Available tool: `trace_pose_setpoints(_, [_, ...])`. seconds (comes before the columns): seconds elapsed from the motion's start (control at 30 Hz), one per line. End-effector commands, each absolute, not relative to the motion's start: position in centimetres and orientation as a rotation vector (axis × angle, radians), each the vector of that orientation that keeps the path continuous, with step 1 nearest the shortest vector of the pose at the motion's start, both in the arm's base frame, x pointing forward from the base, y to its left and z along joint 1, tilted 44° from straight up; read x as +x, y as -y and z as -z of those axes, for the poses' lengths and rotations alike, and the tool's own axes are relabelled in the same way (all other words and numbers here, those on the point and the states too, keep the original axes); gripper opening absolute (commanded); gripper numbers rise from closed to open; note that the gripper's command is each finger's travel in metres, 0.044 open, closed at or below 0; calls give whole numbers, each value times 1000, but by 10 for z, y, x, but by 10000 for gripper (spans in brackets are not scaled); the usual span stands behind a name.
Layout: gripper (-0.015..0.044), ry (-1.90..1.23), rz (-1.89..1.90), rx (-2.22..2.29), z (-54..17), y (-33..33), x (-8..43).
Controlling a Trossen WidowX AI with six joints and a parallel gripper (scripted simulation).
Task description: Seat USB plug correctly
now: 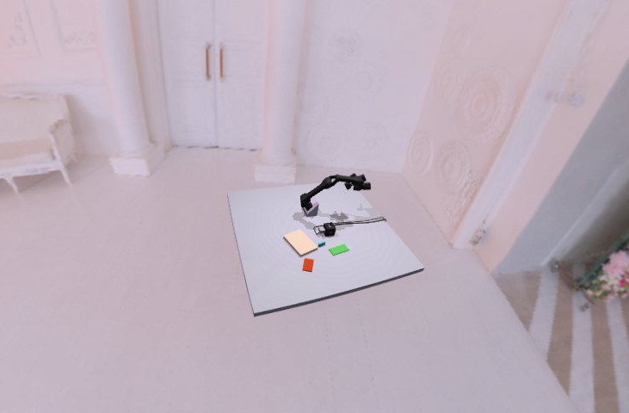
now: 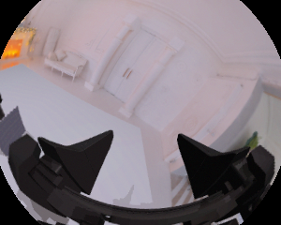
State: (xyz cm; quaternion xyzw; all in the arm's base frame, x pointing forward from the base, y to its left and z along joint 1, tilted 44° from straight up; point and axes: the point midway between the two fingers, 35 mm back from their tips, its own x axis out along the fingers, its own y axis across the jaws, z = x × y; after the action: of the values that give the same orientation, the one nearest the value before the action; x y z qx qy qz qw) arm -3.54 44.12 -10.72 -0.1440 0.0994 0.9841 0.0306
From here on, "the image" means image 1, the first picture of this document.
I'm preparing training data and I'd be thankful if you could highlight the orange flat rectangular block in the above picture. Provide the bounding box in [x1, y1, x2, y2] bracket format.
[302, 258, 314, 272]

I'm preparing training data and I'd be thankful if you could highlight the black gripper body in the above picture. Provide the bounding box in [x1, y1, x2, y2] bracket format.
[344, 174, 366, 190]

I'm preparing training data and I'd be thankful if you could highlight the green rectangular block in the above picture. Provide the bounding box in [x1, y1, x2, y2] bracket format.
[329, 244, 349, 256]

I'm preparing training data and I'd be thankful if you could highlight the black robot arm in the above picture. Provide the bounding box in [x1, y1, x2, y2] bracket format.
[300, 173, 371, 211]

